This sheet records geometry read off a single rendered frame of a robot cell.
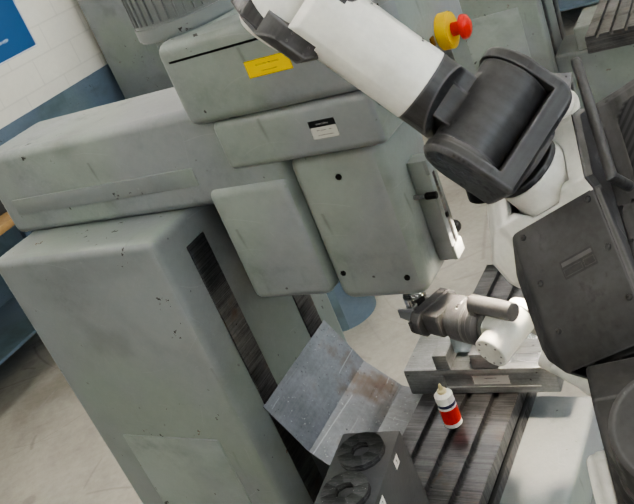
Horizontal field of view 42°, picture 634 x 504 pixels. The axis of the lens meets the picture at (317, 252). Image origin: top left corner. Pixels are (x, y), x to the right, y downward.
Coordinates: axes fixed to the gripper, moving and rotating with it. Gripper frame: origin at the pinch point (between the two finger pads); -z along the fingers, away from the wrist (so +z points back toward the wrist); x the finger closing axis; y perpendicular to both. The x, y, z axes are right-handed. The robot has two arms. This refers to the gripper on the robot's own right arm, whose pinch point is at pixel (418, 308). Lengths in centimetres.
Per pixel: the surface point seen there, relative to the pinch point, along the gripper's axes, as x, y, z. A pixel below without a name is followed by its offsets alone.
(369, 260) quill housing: 9.4, -18.2, 3.4
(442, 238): -2.3, -16.7, 11.3
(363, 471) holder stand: 33.1, 10.8, 11.3
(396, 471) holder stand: 28.2, 14.1, 13.7
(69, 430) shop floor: 25, 120, -282
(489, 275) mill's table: -49, 29, -29
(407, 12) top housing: 1, -60, 25
